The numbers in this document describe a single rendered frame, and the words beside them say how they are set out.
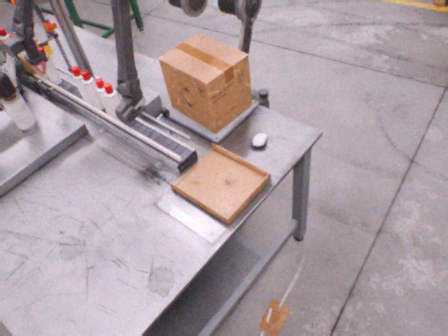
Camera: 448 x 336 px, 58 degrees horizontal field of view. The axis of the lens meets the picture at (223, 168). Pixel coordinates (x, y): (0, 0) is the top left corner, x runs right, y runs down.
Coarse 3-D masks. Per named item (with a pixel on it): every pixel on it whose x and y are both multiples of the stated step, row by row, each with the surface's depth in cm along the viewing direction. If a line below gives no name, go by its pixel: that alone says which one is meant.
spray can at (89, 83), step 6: (84, 72) 176; (84, 78) 176; (90, 78) 178; (84, 84) 178; (90, 84) 178; (90, 90) 180; (96, 90) 182; (90, 96) 183; (96, 96) 183; (96, 102) 185; (96, 108) 188; (102, 108) 189
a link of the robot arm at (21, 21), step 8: (16, 0) 165; (24, 0) 164; (32, 0) 167; (16, 8) 167; (24, 8) 166; (32, 8) 169; (16, 16) 169; (24, 16) 167; (32, 16) 171; (16, 24) 171; (24, 24) 169; (32, 24) 173; (24, 32) 171
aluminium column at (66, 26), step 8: (56, 0) 182; (56, 8) 182; (64, 8) 185; (56, 16) 187; (64, 16) 188; (64, 24) 188; (72, 24) 192; (64, 32) 193; (72, 32) 193; (72, 40) 195; (72, 48) 198; (80, 48) 200; (80, 56) 202; (80, 64) 205; (88, 64) 208
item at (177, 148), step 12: (48, 84) 209; (60, 84) 208; (72, 84) 207; (84, 108) 193; (108, 120) 184; (144, 132) 176; (156, 132) 175; (168, 144) 169; (180, 144) 168; (168, 156) 165; (180, 156) 164
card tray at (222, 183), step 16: (208, 160) 167; (224, 160) 166; (240, 160) 162; (192, 176) 162; (208, 176) 161; (224, 176) 160; (240, 176) 159; (256, 176) 158; (192, 192) 157; (208, 192) 156; (224, 192) 155; (240, 192) 154; (256, 192) 152; (208, 208) 148; (224, 208) 150; (240, 208) 147
